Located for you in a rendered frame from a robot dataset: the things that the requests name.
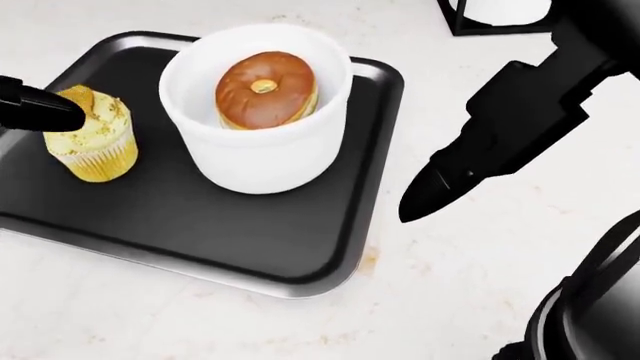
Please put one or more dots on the black rectangular serving tray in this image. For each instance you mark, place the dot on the black rectangular serving tray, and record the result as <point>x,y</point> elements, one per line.
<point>210,210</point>

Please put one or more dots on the white bowl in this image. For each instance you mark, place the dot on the white bowl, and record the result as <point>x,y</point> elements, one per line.
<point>240,157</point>

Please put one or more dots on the brown pancake stack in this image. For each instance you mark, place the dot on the brown pancake stack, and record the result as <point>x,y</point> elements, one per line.
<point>265,93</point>

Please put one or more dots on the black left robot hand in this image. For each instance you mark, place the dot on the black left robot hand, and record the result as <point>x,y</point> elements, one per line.
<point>35,111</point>

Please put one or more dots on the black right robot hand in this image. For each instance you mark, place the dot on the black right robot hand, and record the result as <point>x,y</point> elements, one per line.
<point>505,123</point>

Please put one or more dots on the yellow frosted cupcake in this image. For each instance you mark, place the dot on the yellow frosted cupcake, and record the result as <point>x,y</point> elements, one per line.
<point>97,142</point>

